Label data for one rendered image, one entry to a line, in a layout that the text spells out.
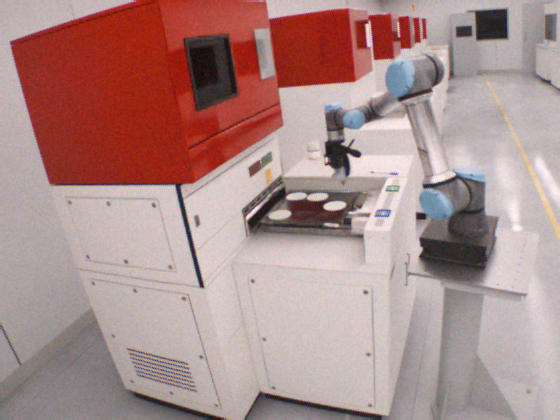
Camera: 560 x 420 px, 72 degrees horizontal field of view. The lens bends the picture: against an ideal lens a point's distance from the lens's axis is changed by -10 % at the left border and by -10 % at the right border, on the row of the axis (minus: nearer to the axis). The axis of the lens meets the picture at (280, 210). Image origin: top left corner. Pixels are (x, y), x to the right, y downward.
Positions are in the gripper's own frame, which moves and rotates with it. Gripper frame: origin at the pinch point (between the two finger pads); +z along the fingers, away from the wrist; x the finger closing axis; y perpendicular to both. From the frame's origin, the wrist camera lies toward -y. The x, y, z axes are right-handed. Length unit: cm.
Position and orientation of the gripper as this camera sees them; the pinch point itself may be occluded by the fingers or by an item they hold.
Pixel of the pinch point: (344, 181)
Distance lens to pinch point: 190.8
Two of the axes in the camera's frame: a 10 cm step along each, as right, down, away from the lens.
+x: 4.9, 2.7, -8.3
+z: 1.4, 9.1, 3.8
